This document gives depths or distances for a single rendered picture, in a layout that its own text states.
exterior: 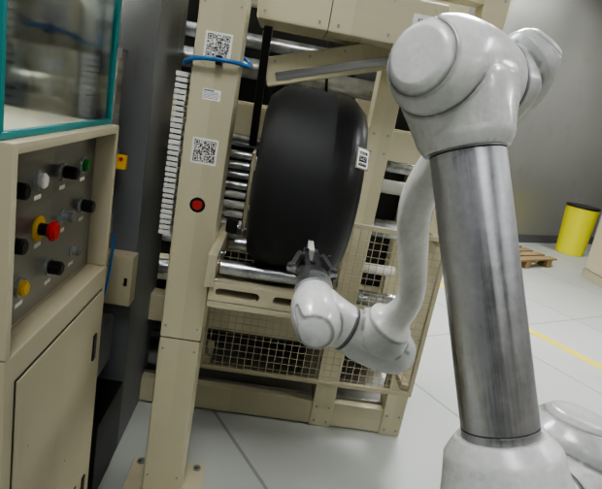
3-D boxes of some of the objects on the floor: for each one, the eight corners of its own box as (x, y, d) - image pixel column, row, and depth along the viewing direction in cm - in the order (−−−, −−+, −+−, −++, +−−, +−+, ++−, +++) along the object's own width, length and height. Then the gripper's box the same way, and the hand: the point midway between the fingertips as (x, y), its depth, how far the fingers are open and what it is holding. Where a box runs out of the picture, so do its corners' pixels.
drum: (563, 247, 803) (578, 202, 785) (591, 257, 766) (608, 210, 748) (546, 247, 779) (560, 201, 761) (574, 258, 742) (590, 209, 724)
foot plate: (114, 509, 177) (115, 505, 177) (135, 457, 203) (135, 452, 203) (194, 519, 180) (195, 514, 179) (205, 466, 205) (206, 461, 205)
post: (139, 498, 184) (248, -416, 120) (149, 472, 197) (251, -367, 133) (177, 503, 185) (305, -402, 121) (183, 476, 198) (303, -353, 134)
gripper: (344, 275, 123) (336, 236, 145) (287, 266, 121) (288, 228, 143) (337, 303, 125) (330, 261, 147) (283, 295, 124) (284, 253, 146)
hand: (310, 250), depth 142 cm, fingers closed
